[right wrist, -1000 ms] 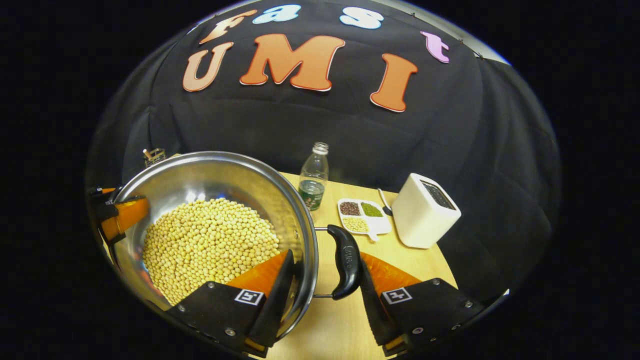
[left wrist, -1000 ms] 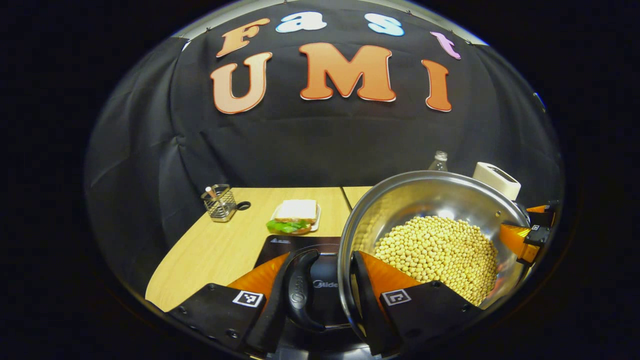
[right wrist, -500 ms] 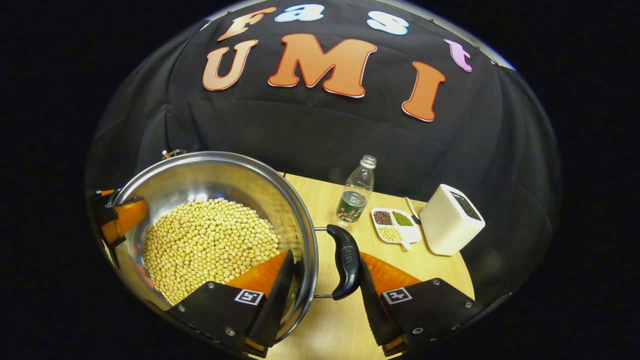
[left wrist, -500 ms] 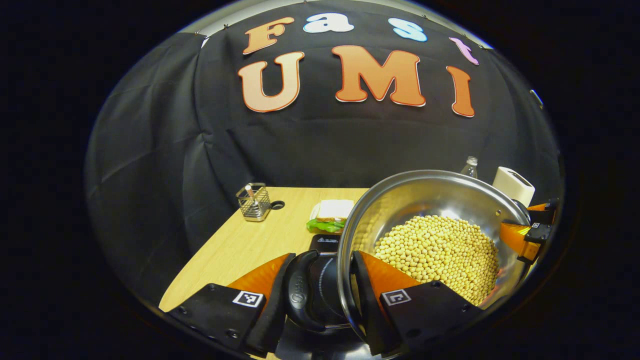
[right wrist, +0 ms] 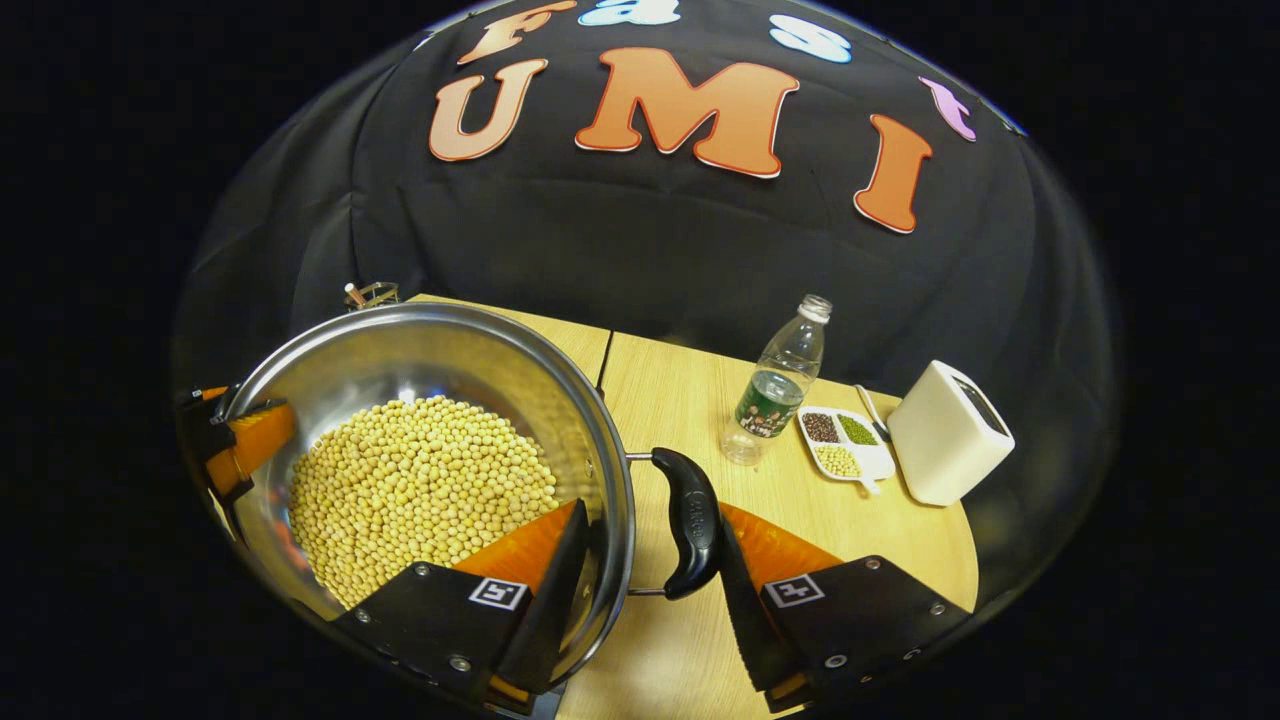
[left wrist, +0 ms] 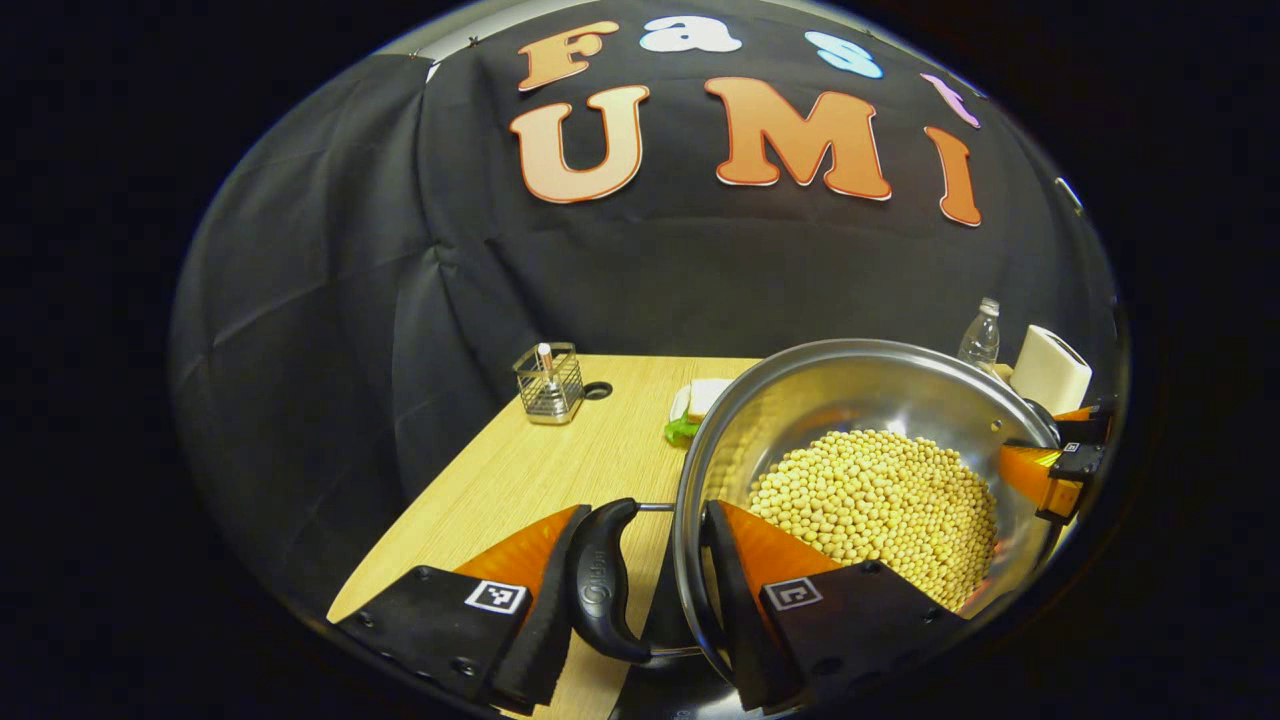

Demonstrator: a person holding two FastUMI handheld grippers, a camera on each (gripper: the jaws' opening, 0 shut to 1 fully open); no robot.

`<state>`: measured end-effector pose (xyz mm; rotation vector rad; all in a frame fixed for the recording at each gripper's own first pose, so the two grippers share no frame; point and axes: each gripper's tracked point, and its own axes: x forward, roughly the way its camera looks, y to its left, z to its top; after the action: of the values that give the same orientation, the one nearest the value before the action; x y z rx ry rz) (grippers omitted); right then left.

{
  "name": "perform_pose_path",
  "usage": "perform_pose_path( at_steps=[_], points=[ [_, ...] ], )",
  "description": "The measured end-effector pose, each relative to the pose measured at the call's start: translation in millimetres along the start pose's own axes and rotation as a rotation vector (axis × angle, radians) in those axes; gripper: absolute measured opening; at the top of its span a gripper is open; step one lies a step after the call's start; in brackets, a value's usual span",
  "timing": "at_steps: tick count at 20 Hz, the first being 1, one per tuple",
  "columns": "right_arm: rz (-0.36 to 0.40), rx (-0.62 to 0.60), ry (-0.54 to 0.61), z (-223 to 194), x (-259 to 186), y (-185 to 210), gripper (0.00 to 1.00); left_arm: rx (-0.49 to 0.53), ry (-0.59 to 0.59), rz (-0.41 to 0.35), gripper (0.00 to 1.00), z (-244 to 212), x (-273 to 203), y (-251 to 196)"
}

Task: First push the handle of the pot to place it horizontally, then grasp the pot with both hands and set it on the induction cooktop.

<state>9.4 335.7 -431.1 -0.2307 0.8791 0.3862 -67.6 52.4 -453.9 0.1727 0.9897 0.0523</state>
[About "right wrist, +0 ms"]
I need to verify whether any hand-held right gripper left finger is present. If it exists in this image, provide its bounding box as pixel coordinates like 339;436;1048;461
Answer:
335;498;593;713

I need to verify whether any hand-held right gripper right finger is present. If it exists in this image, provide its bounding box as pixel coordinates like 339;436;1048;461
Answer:
718;502;973;713

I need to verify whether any stainless steel pot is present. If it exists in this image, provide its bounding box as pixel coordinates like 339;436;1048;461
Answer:
205;302;723;696

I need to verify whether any pile of soybeans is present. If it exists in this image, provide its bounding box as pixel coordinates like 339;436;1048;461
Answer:
288;395;561;609

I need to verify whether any white divided bean dish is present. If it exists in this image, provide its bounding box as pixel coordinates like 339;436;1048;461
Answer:
797;405;898;496

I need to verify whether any clear plastic water bottle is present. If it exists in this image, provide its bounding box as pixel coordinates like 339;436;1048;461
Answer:
720;294;834;467

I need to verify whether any white box appliance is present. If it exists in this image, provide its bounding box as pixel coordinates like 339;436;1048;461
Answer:
886;360;1016;507

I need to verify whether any thin white cable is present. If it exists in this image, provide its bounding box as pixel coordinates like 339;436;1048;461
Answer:
853;384;893;443

